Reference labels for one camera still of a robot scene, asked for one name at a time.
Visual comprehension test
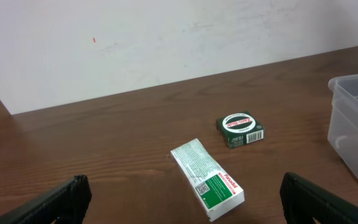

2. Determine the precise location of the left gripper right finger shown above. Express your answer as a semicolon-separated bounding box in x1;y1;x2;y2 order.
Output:
280;172;358;224

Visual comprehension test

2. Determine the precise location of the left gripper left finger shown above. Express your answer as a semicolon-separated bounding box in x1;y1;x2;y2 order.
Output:
0;175;92;224

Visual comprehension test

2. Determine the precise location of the clear plastic container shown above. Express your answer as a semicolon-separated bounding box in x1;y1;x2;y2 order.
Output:
328;74;358;179

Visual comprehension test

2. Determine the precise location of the white green Panadol box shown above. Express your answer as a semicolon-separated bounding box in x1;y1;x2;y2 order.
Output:
170;139;245;222

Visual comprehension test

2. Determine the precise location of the dark green Zam-Buk box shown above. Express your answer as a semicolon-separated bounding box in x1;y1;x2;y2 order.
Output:
216;111;265;149

